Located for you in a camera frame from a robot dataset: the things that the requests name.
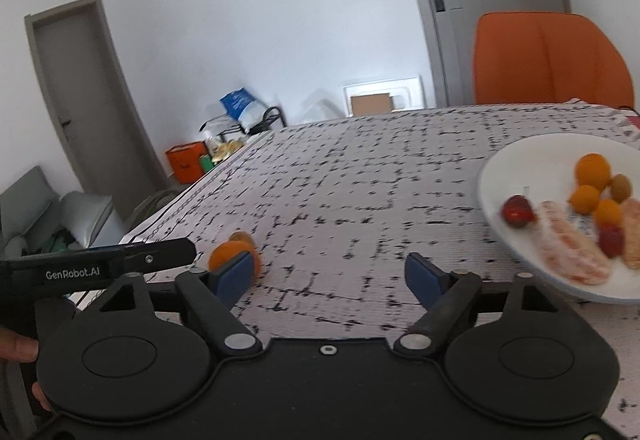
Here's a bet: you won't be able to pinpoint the white black-patterned tablecloth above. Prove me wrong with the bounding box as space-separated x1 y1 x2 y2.
65 100 640 440

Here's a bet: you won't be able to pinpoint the black rack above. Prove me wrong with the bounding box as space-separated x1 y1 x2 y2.
200 105 288 143

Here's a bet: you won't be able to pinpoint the medium mandarin orange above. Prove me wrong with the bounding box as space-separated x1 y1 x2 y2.
208 240 262 282

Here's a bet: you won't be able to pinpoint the peeled tangerine half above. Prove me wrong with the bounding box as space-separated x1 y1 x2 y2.
619 197 640 270
537 200 612 285

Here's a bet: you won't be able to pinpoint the dark red fruit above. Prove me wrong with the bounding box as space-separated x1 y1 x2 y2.
502 195 537 227
598 226 625 258

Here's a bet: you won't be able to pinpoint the blue and white bag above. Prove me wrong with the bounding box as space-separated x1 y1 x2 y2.
220 87 263 128

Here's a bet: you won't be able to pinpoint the grey sofa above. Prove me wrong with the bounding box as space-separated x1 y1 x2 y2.
0 165 126 266

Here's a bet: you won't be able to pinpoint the orange box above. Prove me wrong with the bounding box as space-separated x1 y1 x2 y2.
166 143 208 184

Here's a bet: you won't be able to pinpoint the white bowl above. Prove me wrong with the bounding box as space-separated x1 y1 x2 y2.
476 133 640 305

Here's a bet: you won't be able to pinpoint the clear plastic cover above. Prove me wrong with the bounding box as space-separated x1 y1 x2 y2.
300 90 346 123

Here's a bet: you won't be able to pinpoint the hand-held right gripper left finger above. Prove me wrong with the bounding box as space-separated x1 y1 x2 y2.
100 250 263 362

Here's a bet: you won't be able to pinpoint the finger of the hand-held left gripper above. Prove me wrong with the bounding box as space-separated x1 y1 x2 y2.
107 237 197 277

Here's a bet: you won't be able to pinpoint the yellow bananas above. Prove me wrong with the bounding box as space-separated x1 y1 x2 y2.
212 137 246 161

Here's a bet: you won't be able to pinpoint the small orange kumquat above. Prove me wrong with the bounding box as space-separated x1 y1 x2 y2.
570 185 601 214
594 199 623 227

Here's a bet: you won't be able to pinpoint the person's left hand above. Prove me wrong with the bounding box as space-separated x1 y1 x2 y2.
0 326 51 413

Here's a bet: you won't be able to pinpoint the orange chair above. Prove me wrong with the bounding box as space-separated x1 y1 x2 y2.
472 12 636 106

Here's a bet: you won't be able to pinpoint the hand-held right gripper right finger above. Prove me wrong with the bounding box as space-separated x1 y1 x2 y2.
394 253 556 362

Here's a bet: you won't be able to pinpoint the grey-brown door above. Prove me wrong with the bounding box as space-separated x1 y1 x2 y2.
24 0 168 198

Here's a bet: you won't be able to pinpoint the white framed board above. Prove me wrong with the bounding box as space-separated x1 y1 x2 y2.
344 75 425 117

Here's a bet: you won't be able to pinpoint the large mandarin orange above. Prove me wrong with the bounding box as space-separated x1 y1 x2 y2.
575 153 612 187

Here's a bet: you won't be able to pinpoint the brown cardboard piece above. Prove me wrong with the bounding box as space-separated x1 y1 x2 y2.
350 93 391 116

